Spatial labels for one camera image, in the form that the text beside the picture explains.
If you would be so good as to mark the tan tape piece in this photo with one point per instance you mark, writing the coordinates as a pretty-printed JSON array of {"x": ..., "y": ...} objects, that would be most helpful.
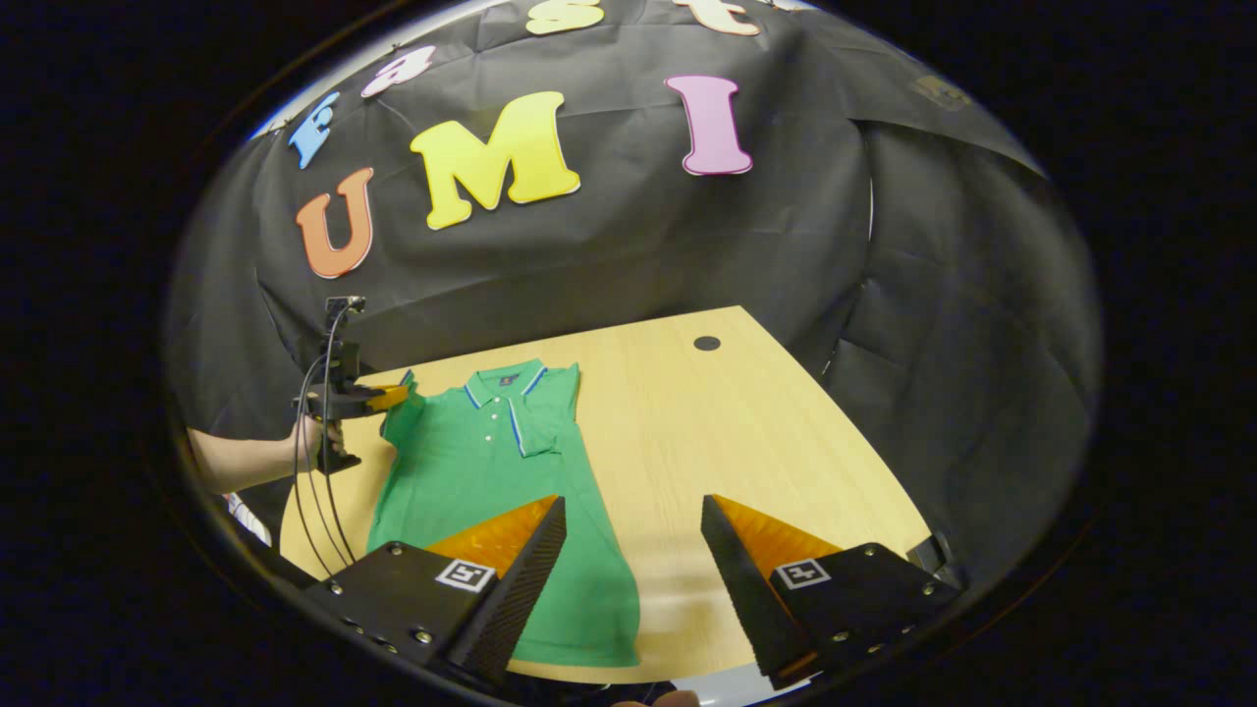
[{"x": 940, "y": 93}]

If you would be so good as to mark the person's white patterned shirt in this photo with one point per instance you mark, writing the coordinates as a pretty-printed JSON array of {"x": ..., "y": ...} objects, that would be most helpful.
[{"x": 250, "y": 520}]

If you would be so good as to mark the green T-shirt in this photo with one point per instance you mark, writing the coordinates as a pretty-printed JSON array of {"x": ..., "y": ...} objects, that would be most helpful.
[{"x": 491, "y": 471}]

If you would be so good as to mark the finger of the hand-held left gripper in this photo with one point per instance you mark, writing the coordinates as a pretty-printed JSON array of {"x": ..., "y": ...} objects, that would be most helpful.
[{"x": 391, "y": 397}]

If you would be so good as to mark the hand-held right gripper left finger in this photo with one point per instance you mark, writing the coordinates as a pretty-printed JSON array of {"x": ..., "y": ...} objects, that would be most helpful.
[{"x": 520, "y": 599}]

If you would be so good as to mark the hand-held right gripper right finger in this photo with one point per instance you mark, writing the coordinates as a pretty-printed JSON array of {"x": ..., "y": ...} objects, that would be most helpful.
[{"x": 751, "y": 599}]

